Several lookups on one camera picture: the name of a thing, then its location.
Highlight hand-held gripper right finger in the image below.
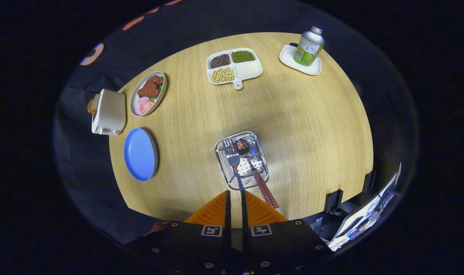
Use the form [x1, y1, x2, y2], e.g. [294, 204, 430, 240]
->
[241, 190, 335, 274]

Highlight metal wire cutlery basket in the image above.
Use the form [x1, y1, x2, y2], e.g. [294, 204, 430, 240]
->
[214, 131, 270, 191]

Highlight white toaster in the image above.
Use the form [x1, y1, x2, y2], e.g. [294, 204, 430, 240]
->
[92, 89, 127, 136]

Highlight green mung beans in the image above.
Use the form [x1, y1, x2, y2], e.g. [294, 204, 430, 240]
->
[232, 50, 256, 63]

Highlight round grey food plate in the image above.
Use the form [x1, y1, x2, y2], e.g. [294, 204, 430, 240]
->
[130, 71, 167, 117]

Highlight yellow soybeans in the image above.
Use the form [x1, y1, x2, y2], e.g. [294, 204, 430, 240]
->
[211, 67, 235, 84]

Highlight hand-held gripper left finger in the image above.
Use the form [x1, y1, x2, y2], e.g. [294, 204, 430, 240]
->
[129, 190, 232, 273]

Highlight white divided dish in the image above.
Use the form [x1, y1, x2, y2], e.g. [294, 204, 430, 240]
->
[206, 48, 263, 91]

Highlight dark red beans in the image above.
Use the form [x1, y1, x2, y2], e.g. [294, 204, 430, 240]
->
[210, 53, 231, 69]

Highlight black bracket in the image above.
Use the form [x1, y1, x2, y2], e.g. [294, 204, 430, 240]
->
[324, 189, 344, 214]
[362, 171, 377, 193]

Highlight spoon with red checkered handle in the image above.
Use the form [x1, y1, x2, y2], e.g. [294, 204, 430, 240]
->
[235, 139, 281, 212]

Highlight brown steak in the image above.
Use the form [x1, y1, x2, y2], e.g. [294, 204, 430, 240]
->
[137, 75, 165, 99]

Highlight pink ham slice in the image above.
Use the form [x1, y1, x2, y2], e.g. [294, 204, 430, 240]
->
[135, 96, 151, 115]

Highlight blue plate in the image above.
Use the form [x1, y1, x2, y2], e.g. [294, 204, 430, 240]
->
[124, 128, 158, 182]

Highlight small white plate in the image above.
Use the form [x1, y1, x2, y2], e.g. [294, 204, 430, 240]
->
[279, 44, 322, 76]

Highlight green label metal bottle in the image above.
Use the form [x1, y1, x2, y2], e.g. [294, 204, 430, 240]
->
[294, 26, 325, 67]

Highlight fork with red checkered handle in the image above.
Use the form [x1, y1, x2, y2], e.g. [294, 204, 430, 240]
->
[224, 138, 245, 191]

